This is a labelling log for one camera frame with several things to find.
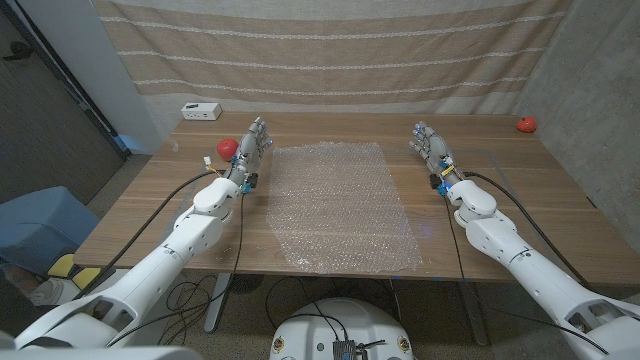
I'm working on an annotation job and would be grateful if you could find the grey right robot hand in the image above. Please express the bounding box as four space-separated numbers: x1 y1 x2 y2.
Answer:
408 120 465 195

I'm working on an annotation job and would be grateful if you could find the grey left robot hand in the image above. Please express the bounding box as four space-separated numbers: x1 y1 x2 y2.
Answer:
226 116 275 190

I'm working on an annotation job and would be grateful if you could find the clear bubble wrap sheet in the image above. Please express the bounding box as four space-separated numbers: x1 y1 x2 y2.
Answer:
265 141 424 275

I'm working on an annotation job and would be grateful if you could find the red apple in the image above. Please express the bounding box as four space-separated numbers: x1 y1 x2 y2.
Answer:
216 138 240 162

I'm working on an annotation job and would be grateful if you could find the white power strip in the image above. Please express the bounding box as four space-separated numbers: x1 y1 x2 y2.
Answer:
180 102 223 122

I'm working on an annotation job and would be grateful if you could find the beige striped backdrop cloth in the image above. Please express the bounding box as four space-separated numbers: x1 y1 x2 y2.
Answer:
92 0 574 116

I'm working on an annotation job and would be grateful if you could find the black round floor base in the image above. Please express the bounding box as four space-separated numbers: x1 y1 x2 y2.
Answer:
227 273 265 295

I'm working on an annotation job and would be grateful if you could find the grey table leg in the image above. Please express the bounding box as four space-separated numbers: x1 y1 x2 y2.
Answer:
203 272 234 334
458 281 489 347

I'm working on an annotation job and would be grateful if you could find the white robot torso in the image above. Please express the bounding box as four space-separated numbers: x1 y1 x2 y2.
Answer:
268 297 415 360

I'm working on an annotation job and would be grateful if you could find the yellow foam block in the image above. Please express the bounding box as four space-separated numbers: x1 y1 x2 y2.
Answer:
47 253 76 279
72 267 103 291

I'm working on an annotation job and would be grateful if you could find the dark door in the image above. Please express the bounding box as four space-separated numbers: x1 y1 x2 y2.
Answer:
0 8 129 205

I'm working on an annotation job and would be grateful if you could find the grey device on torso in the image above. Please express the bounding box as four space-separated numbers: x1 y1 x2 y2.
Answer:
332 339 372 360

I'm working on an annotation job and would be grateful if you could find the blue upholstered chair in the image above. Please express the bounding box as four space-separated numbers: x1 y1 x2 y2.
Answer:
0 186 101 276

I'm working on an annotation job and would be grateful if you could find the white sneaker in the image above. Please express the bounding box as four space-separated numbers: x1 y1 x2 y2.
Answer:
27 277 81 307

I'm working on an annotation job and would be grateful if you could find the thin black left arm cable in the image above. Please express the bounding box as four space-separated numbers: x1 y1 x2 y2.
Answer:
106 192 246 348

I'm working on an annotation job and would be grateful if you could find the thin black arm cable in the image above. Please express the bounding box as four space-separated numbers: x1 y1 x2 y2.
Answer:
106 192 246 348
442 195 610 355

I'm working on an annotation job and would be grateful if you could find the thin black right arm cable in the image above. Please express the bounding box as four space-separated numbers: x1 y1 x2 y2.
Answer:
442 195 610 355

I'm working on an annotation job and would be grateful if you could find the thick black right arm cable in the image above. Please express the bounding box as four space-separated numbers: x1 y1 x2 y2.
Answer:
463 171 590 288

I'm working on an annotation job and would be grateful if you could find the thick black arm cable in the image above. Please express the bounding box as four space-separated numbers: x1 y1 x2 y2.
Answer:
463 171 590 288
72 169 226 301

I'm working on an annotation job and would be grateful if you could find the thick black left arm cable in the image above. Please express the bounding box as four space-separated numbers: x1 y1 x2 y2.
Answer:
72 169 226 301

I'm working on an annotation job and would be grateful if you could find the black torso cable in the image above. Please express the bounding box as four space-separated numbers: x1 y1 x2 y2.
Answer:
263 275 350 342

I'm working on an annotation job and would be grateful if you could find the black floor cable coil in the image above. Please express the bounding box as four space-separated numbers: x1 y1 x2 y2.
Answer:
158 273 219 347

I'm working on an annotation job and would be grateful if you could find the black door handle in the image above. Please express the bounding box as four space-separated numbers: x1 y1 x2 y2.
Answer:
2 40 34 62

